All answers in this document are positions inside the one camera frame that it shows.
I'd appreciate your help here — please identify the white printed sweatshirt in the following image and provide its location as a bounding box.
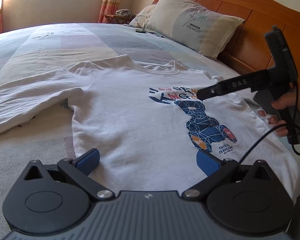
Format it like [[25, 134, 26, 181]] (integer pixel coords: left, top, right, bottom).
[[0, 55, 300, 199]]

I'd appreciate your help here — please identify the person's right hand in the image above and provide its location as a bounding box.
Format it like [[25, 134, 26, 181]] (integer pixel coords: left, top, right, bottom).
[[257, 91, 300, 137]]

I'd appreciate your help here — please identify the orange wooden headboard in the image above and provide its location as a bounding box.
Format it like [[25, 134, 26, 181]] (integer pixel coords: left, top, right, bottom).
[[152, 0, 300, 97]]

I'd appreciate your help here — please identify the pastel striped bed sheet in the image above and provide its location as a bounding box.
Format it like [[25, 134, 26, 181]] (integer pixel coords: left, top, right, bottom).
[[0, 23, 236, 239]]

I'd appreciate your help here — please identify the large dreamcity pillow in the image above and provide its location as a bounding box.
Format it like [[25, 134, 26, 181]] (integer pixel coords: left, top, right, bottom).
[[146, 0, 244, 58]]

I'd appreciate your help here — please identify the small dark object on bed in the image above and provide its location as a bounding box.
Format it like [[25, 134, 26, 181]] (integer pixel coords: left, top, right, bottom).
[[135, 29, 147, 34]]

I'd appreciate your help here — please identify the small rear pillow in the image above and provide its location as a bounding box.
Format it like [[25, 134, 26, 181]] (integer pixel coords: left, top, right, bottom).
[[129, 4, 156, 29]]

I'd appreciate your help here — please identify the bundle on bedside table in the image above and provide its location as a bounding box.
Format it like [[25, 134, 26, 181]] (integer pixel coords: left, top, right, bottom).
[[115, 9, 136, 18]]

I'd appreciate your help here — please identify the wooden bedside table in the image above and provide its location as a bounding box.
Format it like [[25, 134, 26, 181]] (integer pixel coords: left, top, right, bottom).
[[105, 15, 134, 24]]

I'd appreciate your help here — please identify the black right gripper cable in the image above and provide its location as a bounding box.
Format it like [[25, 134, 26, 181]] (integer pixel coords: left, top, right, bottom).
[[238, 80, 300, 166]]

